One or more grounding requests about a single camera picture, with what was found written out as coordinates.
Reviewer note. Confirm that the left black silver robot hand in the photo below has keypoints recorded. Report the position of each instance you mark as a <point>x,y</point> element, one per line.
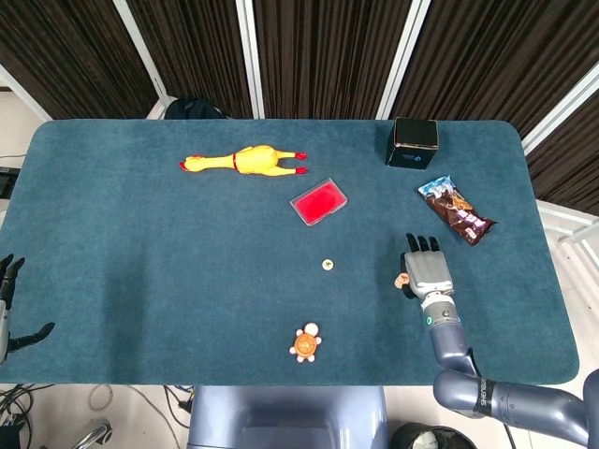
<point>4,322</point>

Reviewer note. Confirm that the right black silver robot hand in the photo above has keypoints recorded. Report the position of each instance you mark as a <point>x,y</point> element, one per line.
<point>428,273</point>

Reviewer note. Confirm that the round wooden chess piece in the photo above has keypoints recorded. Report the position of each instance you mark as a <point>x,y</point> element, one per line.
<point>328,265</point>
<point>399,281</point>

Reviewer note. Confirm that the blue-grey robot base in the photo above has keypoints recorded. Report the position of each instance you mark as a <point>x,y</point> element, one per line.
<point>281,416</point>

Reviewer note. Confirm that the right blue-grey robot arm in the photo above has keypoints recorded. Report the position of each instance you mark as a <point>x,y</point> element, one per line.
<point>449,341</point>

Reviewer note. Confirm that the brown blue snack bag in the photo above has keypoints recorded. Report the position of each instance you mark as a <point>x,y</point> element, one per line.
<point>456,210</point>

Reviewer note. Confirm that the red ink pad case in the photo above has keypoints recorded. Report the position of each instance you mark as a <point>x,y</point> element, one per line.
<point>318,202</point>

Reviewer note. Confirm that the black cardboard box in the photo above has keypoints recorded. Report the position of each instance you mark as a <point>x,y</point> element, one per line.
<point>412,140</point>

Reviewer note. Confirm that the black device on floor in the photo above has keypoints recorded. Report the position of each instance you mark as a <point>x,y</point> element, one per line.
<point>5,184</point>

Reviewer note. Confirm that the orange turtle toy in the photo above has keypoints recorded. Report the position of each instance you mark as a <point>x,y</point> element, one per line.
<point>305,346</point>

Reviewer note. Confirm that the chrome metal leg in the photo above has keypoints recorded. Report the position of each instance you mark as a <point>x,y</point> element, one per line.
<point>96,432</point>

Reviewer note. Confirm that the white metal rack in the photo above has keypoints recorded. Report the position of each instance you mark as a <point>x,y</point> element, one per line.
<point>578,231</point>

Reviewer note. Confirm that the black waste bin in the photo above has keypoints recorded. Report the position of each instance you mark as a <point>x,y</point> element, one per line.
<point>412,437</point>

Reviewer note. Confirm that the blue felt table cover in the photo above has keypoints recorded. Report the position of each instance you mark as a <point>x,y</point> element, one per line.
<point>187,280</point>

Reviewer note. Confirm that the yellow rubber chicken toy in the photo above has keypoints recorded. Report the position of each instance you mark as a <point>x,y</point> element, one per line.
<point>255,161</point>

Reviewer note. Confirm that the black bag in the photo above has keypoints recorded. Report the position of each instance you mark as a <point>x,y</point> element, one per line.
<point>192,108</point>

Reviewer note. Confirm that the white partition post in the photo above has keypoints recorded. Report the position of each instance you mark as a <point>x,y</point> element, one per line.
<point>140,47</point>
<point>404,56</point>
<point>561,112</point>
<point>250,56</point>
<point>23,96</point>

